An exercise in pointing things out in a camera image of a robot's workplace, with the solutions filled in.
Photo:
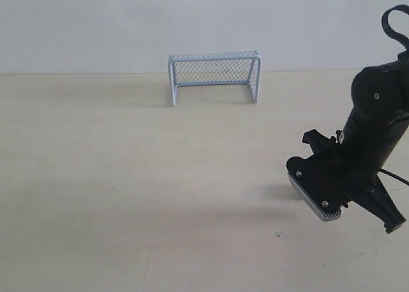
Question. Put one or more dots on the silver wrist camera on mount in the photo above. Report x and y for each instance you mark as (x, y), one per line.
(317, 179)

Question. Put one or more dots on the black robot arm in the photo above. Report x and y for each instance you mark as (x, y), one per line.
(381, 87)

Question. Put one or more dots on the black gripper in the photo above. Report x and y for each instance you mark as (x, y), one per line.
(363, 146)

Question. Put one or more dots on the light blue mini soccer goal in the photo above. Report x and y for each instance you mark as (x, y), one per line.
(206, 69)

